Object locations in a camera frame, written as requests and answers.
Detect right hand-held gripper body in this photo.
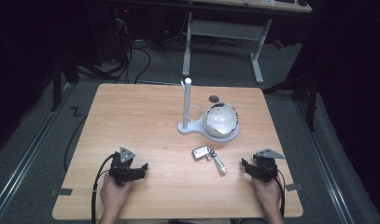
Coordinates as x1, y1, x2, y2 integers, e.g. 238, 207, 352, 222
252, 148, 286, 184

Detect white table frame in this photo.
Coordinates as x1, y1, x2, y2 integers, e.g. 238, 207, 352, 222
180, 0, 313, 86

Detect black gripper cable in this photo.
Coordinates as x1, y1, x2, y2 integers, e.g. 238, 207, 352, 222
274, 169, 287, 219
91, 153, 117, 224

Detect black metal stand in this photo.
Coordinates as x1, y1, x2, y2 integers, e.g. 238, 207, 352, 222
49, 54, 80, 113
262, 61, 321, 133

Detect bundle of black floor cables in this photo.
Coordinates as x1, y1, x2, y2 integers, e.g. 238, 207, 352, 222
78, 17, 152, 85

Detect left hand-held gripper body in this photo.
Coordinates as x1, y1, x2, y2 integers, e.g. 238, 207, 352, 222
108, 147, 143, 188

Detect white egg-shaped bowl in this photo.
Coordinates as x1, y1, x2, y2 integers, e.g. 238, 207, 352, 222
203, 102, 241, 139

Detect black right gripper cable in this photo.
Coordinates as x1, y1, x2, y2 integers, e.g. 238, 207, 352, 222
274, 169, 287, 219

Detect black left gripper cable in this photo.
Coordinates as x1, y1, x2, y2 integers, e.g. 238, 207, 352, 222
91, 153, 117, 224

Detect person's left hand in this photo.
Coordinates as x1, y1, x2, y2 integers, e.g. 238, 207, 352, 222
99, 173, 134, 217

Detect metal floor rail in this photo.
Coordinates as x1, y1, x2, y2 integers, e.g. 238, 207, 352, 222
294, 100, 356, 224
0, 83, 74, 220

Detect keychain with white fob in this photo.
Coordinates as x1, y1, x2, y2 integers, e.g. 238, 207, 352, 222
191, 145, 229, 176

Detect thin black floor cable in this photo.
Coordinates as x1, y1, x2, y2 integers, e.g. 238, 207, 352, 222
63, 114, 89, 173

